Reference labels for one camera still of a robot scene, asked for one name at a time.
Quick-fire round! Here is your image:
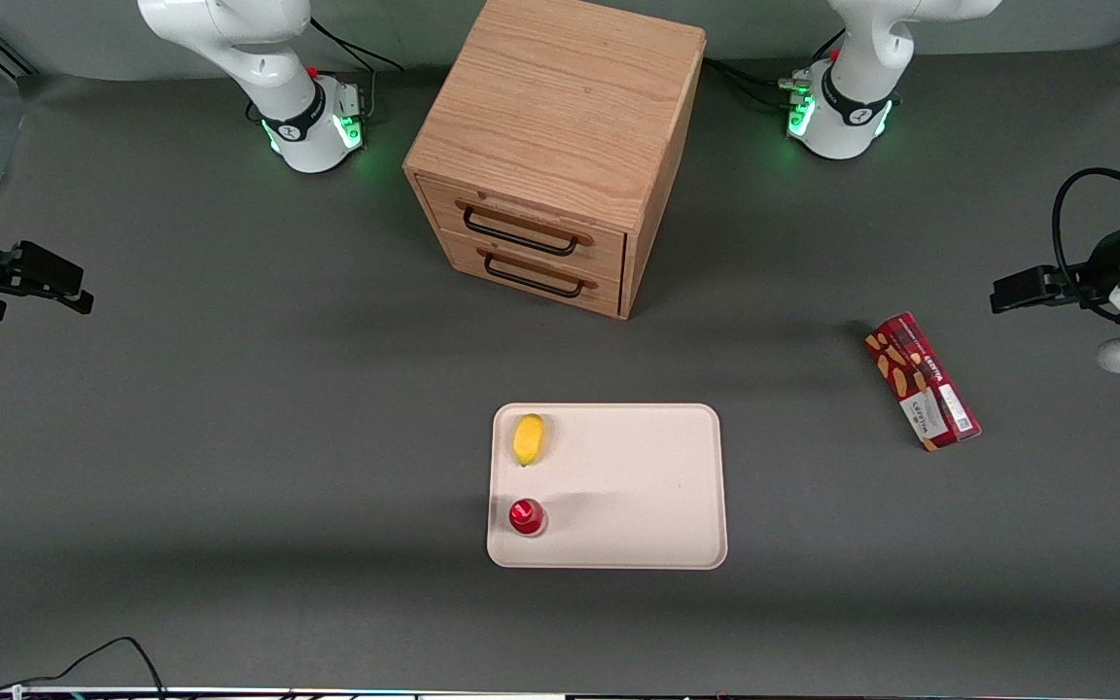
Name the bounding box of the small red cup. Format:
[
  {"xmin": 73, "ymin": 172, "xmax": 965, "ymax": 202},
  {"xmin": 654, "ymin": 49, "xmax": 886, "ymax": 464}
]
[{"xmin": 507, "ymin": 497, "xmax": 549, "ymax": 539}]

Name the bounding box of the beige plastic tray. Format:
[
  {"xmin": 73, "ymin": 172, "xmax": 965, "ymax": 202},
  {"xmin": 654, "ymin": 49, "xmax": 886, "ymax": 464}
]
[{"xmin": 486, "ymin": 402, "xmax": 729, "ymax": 572}]

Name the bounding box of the dark grey table mat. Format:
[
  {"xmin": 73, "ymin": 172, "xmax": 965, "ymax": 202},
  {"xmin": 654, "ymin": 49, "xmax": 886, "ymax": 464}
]
[{"xmin": 0, "ymin": 39, "xmax": 1120, "ymax": 693}]

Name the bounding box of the black left base cable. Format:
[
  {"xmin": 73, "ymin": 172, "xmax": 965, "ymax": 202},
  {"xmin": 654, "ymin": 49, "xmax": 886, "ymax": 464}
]
[{"xmin": 703, "ymin": 29, "xmax": 849, "ymax": 110}]

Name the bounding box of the yellow lemon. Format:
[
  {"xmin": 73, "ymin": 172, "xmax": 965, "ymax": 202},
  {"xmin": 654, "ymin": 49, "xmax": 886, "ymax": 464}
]
[{"xmin": 511, "ymin": 413, "xmax": 546, "ymax": 469}]

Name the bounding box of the black base cable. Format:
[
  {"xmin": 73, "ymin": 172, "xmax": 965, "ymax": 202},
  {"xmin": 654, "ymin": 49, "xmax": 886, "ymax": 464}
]
[
  {"xmin": 311, "ymin": 17, "xmax": 404, "ymax": 122},
  {"xmin": 703, "ymin": 29, "xmax": 849, "ymax": 110}
]

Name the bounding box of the red cookie box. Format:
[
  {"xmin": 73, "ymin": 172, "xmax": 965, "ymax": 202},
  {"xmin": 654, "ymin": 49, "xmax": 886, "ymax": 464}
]
[{"xmin": 863, "ymin": 311, "xmax": 983, "ymax": 453}]

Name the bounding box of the black right base cable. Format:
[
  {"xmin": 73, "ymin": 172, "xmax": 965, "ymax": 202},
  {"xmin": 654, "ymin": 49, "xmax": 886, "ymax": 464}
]
[{"xmin": 311, "ymin": 17, "xmax": 404, "ymax": 122}]

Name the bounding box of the black wire drawer handle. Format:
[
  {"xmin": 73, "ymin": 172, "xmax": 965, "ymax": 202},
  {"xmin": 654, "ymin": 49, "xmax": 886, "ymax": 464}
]
[
  {"xmin": 455, "ymin": 198, "xmax": 594, "ymax": 258},
  {"xmin": 477, "ymin": 247, "xmax": 599, "ymax": 299}
]

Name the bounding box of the wooden drawer cabinet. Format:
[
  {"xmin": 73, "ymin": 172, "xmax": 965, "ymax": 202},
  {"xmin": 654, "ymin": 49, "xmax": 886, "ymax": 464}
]
[{"xmin": 402, "ymin": 0, "xmax": 708, "ymax": 321}]

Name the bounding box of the thin black table cable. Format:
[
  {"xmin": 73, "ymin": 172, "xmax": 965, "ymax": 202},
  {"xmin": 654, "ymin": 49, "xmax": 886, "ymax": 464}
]
[{"xmin": 0, "ymin": 636, "xmax": 168, "ymax": 700}]

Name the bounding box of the wooden drawer front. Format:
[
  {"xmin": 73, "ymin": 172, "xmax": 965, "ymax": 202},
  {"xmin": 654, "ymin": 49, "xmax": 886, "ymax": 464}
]
[
  {"xmin": 442, "ymin": 233, "xmax": 623, "ymax": 318},
  {"xmin": 417, "ymin": 177, "xmax": 628, "ymax": 284}
]

